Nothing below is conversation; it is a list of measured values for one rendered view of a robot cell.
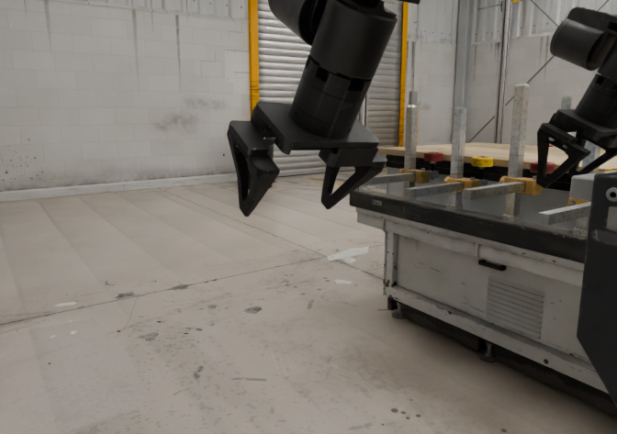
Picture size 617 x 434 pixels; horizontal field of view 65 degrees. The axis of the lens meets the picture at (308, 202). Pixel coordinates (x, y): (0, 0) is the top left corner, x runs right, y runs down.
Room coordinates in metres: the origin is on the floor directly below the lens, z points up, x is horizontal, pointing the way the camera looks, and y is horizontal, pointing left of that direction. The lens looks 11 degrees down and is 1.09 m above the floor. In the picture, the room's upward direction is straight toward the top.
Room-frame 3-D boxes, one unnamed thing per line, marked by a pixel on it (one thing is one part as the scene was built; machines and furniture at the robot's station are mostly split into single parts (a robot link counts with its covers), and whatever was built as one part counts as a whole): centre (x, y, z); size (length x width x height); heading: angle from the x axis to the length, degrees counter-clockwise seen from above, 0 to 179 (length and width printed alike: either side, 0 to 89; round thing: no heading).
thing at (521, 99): (1.70, -0.73, 0.94); 0.04 x 0.04 x 0.48; 35
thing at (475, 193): (1.61, -0.67, 0.83); 0.43 x 0.03 x 0.04; 125
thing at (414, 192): (1.82, -0.53, 0.80); 0.43 x 0.03 x 0.04; 125
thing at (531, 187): (1.68, -0.74, 0.83); 0.14 x 0.06 x 0.05; 35
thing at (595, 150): (1.49, -0.87, 0.90); 0.04 x 0.04 x 0.48; 35
